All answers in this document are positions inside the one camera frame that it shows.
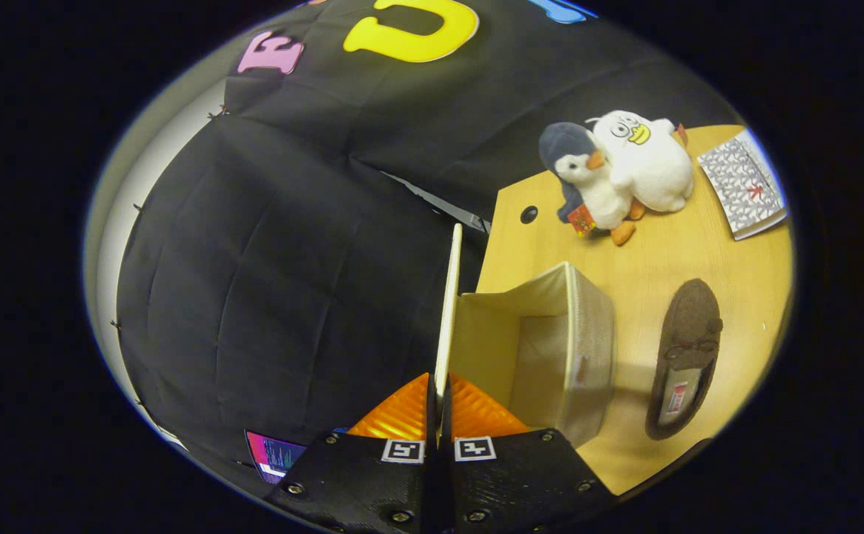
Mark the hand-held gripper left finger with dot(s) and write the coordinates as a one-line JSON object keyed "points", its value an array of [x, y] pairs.
{"points": [[372, 482]]}

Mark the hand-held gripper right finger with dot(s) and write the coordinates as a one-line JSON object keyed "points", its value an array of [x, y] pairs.
{"points": [[513, 482]]}

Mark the beige fabric storage box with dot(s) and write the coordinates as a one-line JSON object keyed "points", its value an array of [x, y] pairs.
{"points": [[587, 356]]}

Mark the brown slipper shoe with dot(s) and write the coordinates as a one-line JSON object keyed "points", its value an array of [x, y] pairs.
{"points": [[691, 326]]}

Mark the computer monitor screen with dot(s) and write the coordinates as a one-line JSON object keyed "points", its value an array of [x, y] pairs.
{"points": [[276, 456]]}

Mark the black backdrop cloth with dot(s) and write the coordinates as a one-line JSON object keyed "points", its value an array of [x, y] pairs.
{"points": [[254, 259]]}

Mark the blue white plush penguin toy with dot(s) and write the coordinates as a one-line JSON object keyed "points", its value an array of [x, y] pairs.
{"points": [[598, 193]]}

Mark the white plush duck toy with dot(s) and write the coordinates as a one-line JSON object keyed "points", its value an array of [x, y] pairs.
{"points": [[650, 170]]}

